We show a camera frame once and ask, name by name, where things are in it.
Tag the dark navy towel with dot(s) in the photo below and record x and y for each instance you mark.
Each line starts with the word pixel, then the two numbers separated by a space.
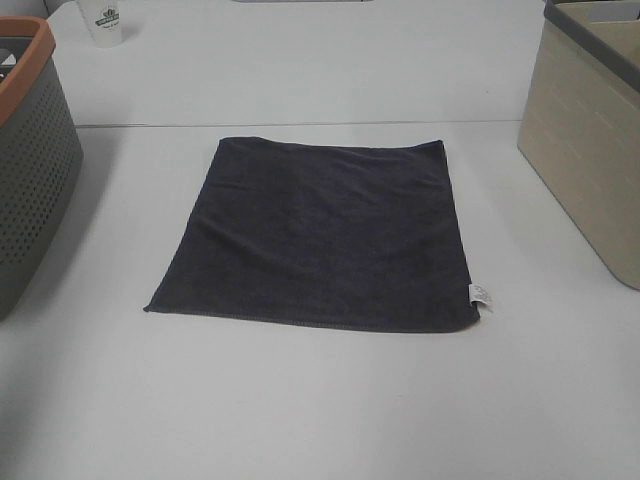
pixel 338 237

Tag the white paper cup green logo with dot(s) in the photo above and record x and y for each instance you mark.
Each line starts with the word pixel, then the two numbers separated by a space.
pixel 102 19

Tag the beige basket with grey rim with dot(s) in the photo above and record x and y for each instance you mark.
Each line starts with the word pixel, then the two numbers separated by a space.
pixel 580 128

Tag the grey perforated basket orange rim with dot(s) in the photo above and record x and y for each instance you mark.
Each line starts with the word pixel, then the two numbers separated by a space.
pixel 41 154

